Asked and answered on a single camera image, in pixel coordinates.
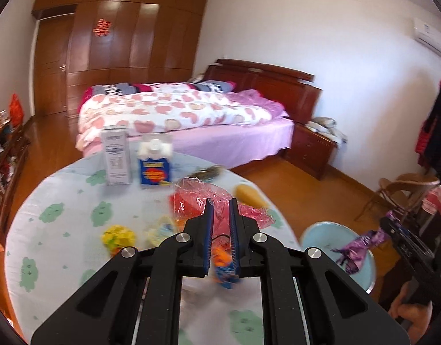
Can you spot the person's right hand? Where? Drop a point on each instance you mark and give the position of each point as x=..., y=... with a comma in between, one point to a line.
x=412, y=316

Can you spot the round table with patterned tablecloth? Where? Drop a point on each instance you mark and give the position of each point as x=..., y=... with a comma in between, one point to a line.
x=62, y=194

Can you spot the red paper decoration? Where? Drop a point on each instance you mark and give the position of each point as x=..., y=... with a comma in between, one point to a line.
x=102, y=28

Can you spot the pile of light clothes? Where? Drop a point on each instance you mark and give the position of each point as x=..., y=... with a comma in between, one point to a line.
x=326, y=127

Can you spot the orange blue snack wrapper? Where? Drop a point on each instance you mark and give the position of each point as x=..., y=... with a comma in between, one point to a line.
x=226, y=273

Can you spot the pink frilly quilt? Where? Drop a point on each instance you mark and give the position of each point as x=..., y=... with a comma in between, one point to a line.
x=263, y=102

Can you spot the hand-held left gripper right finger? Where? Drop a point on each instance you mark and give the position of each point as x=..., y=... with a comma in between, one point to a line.
x=234, y=244

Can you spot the wooden nightstand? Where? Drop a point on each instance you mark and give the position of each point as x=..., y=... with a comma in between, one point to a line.
x=310, y=151

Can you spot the white blanket with pink hearts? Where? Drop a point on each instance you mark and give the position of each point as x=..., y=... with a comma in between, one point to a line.
x=163, y=111

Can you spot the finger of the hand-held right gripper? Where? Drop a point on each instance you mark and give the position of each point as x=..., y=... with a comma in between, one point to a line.
x=393, y=228

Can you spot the red white striped towel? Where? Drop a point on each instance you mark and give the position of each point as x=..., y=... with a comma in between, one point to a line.
x=436, y=201

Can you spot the yellow sponge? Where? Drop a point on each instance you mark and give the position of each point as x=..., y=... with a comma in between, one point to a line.
x=250, y=194

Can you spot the blue carton with white top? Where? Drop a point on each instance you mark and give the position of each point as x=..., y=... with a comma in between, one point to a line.
x=155, y=170

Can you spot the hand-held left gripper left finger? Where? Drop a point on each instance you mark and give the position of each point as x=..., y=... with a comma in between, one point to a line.
x=209, y=244

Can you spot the dark patterned wrapper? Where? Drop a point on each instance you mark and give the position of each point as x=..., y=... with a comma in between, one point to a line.
x=206, y=174

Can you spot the white air conditioner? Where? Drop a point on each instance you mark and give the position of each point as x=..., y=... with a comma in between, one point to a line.
x=430, y=36

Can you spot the wicker chair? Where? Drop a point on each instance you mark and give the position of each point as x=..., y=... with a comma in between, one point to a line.
x=396, y=188

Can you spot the light blue enamel basin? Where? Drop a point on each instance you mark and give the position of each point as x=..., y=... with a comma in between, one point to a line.
x=321, y=237

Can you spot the hanging red and dark jackets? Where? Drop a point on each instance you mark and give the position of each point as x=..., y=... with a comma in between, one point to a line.
x=434, y=129

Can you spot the yellow crumpled wrapper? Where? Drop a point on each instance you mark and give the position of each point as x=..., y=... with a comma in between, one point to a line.
x=117, y=237

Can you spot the red gift bag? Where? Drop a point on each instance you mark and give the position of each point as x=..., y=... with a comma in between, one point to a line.
x=16, y=111

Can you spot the red plastic bag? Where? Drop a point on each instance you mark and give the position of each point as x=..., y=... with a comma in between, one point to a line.
x=195, y=197

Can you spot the cow print striped quilt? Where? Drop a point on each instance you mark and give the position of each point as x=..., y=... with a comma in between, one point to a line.
x=213, y=87

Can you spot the brown wooden wardrobe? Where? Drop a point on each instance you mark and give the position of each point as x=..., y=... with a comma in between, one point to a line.
x=145, y=36

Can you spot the low cluttered wooden shelf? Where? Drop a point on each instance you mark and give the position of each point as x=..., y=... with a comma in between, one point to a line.
x=6, y=172

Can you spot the brown wooden door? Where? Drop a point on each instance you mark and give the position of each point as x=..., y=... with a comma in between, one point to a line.
x=53, y=68

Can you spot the wooden bed with pink sheet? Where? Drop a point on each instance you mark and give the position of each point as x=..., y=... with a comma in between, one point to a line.
x=224, y=138

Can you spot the purple foil wrapper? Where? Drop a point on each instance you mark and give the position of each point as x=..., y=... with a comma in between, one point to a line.
x=353, y=255

